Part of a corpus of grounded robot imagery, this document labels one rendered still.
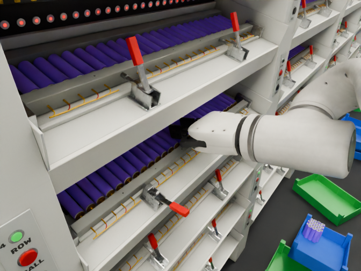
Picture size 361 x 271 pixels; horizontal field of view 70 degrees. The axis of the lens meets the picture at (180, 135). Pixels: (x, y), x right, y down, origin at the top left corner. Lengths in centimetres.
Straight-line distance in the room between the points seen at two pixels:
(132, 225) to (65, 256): 14
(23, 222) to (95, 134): 11
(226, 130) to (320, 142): 15
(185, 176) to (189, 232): 20
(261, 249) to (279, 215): 25
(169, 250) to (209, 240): 29
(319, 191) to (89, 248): 150
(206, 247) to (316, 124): 61
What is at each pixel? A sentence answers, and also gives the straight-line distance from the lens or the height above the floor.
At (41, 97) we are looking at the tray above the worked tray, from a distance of 34.
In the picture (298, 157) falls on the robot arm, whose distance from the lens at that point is 42.
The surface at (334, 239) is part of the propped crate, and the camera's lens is 154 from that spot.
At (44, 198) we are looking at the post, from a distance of 30.
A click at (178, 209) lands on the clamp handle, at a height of 78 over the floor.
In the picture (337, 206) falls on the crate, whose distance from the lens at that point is 173.
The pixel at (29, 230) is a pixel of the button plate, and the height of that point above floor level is 90.
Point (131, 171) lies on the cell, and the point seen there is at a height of 80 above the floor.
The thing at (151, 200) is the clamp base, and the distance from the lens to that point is 48.
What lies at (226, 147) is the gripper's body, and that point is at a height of 86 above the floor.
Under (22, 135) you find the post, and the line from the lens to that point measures 26.
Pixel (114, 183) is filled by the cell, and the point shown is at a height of 79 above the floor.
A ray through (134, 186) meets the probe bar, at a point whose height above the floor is 79.
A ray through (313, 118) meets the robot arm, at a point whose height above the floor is 93.
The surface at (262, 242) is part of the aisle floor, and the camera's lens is 142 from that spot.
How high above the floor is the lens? 112
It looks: 33 degrees down
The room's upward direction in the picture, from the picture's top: straight up
